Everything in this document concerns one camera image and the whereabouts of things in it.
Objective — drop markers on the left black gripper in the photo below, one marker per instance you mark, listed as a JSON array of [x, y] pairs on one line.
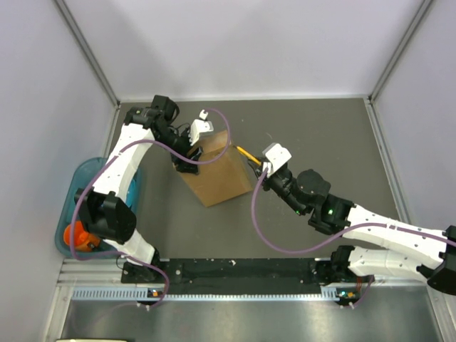
[[185, 166]]

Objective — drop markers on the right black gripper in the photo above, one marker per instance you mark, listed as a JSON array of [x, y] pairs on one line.
[[266, 181]]

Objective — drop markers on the yellow utility knife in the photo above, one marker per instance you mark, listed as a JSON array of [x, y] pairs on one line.
[[248, 155]]

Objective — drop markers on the brown cardboard express box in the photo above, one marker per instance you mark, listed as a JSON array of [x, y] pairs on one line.
[[223, 179]]

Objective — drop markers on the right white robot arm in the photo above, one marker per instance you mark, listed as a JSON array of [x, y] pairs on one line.
[[404, 250]]

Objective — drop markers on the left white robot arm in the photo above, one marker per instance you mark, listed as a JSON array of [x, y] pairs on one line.
[[102, 208]]

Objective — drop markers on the blue perforated plate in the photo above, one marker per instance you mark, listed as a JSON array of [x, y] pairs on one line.
[[133, 193]]

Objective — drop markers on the teal plastic bin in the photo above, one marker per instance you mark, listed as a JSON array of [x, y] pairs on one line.
[[81, 177]]

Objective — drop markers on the orange cup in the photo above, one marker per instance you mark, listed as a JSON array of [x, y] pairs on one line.
[[84, 241]]

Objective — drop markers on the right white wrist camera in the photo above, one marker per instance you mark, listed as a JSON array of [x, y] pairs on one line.
[[276, 157]]

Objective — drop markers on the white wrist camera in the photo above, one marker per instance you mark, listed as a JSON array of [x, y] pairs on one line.
[[276, 157], [200, 127]]

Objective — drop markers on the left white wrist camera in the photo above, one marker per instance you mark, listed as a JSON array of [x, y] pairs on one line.
[[200, 127]]

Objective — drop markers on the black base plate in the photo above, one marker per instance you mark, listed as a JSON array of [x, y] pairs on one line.
[[253, 276]]

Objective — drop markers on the grey cable duct rail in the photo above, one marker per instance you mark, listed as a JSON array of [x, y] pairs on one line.
[[146, 294]]

